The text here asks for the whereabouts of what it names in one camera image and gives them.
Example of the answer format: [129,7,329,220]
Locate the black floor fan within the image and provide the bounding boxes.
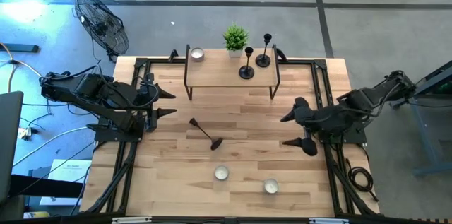
[73,0,130,64]

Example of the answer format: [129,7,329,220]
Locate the silver metal bracket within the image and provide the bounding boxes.
[112,216,153,224]
[309,218,350,224]

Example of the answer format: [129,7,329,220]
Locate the black floor cable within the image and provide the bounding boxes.
[20,102,71,117]

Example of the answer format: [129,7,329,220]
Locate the wooden riser shelf black legs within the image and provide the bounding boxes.
[184,44,283,101]

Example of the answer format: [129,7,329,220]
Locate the black aluminium rig frame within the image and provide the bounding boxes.
[80,49,381,218]

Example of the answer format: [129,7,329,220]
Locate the white paper box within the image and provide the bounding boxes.
[39,158,93,206]

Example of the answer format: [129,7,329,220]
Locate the coiled black cable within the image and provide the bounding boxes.
[347,158,380,203]

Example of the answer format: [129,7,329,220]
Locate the black floor bar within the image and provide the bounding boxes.
[0,43,40,54]

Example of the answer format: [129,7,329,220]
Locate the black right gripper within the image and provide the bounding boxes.
[280,96,324,157]

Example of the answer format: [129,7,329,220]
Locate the white floor cable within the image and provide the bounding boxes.
[13,126,97,167]

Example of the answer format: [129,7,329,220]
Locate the black candle stick holder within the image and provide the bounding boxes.
[255,33,273,69]
[189,117,224,151]
[238,46,256,80]

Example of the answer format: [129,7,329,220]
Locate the white power adapter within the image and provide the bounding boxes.
[17,126,33,141]

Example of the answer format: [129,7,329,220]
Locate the black flat beam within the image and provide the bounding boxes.
[9,173,84,199]

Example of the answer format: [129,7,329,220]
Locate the yellow object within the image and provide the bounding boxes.
[23,211,52,219]

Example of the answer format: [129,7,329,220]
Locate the blue metal table frame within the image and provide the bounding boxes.
[397,59,452,178]

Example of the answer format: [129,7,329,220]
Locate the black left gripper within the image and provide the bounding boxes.
[143,72,178,134]

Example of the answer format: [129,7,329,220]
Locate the green plant in white pot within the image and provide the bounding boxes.
[222,23,249,59]

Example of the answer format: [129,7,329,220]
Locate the small round candle tin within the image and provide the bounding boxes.
[263,178,280,195]

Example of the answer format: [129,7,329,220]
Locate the black cable bundle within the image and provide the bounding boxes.
[323,143,376,217]
[83,141,139,215]

